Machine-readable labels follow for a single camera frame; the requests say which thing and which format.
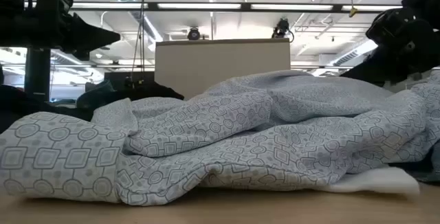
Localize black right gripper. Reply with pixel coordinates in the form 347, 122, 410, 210
340, 7, 440, 87

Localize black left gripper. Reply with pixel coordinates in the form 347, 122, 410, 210
34, 0, 122, 62

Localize teal dotted garment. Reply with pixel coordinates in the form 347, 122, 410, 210
76, 79, 118, 111

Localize black garment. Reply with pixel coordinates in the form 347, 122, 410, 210
0, 85, 94, 134

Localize geometric print pale gown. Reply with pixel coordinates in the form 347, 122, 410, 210
0, 69, 440, 207

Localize black monitor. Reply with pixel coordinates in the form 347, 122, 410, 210
104, 71, 155, 91

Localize flat white cloth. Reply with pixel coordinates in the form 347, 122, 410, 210
315, 166, 421, 197

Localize beige cardboard box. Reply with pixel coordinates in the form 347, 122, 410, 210
154, 38, 292, 100

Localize black hanging cables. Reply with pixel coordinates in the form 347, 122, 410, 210
131, 0, 148, 82

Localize black camera with cable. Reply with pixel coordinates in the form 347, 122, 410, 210
271, 17, 296, 43

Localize black ceiling camera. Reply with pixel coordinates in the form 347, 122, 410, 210
186, 26, 201, 41

